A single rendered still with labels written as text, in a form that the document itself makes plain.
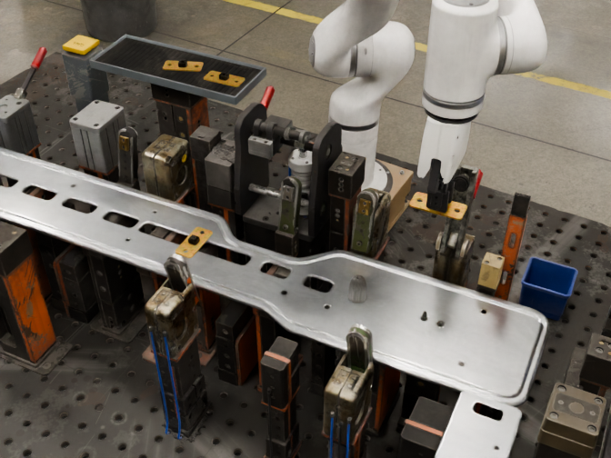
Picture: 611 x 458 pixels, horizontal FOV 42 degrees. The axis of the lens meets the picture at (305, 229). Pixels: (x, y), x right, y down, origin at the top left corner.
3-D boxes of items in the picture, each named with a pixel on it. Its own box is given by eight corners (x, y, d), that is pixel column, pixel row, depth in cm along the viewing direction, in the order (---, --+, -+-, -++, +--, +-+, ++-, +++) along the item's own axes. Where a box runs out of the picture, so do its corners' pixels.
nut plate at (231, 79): (202, 79, 171) (202, 74, 170) (211, 71, 173) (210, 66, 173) (237, 87, 168) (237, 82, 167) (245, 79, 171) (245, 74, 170)
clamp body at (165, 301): (151, 431, 158) (125, 308, 135) (185, 386, 166) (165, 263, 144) (191, 448, 155) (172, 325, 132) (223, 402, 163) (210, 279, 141)
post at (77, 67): (92, 204, 212) (58, 54, 183) (108, 188, 217) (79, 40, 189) (115, 212, 209) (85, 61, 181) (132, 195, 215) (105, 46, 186)
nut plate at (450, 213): (407, 206, 123) (408, 200, 123) (415, 193, 126) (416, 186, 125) (460, 221, 121) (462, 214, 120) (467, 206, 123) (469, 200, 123)
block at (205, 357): (184, 358, 172) (168, 258, 153) (215, 318, 181) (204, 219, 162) (205, 366, 170) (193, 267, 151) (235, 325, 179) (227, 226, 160)
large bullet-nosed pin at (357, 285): (345, 305, 144) (346, 279, 140) (352, 293, 146) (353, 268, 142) (361, 311, 143) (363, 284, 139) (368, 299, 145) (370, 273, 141)
